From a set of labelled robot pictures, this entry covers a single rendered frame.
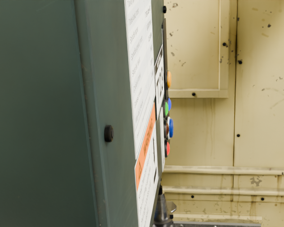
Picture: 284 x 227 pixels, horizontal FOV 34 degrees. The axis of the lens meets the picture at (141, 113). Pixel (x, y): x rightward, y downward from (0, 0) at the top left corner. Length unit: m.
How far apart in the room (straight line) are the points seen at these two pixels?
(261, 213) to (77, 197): 1.42
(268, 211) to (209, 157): 0.29
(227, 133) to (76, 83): 1.27
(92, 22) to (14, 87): 0.06
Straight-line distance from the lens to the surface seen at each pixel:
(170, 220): 1.11
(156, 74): 0.56
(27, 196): 0.31
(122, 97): 0.35
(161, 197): 1.08
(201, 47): 1.41
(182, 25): 1.40
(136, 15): 0.42
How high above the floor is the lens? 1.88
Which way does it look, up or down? 23 degrees down
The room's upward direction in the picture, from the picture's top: 3 degrees counter-clockwise
